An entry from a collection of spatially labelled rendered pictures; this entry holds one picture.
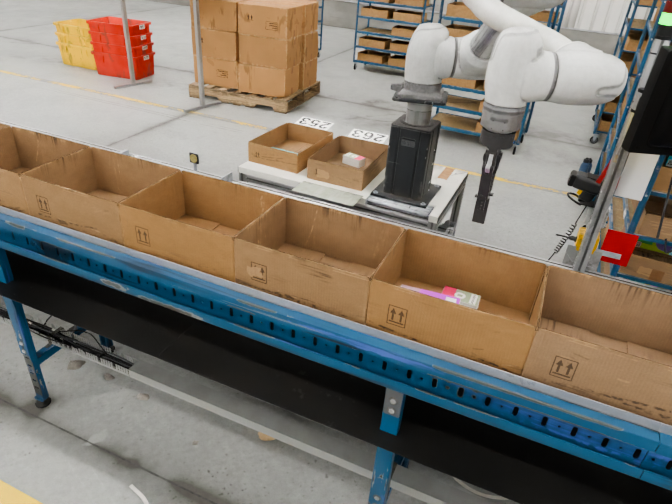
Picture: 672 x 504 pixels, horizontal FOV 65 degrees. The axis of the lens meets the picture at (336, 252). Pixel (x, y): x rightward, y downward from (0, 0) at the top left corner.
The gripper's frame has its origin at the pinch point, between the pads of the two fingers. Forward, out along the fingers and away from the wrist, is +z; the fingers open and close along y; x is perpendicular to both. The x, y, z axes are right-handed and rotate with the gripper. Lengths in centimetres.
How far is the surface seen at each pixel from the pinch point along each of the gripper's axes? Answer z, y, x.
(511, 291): 25.8, -8.4, 12.1
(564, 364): 22.7, 20.4, 26.7
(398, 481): 92, 13, -5
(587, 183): 12, -68, 27
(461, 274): 24.8, -8.5, -2.1
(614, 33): 58, -969, 65
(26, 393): 119, 23, -164
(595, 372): 22.3, 20.4, 33.0
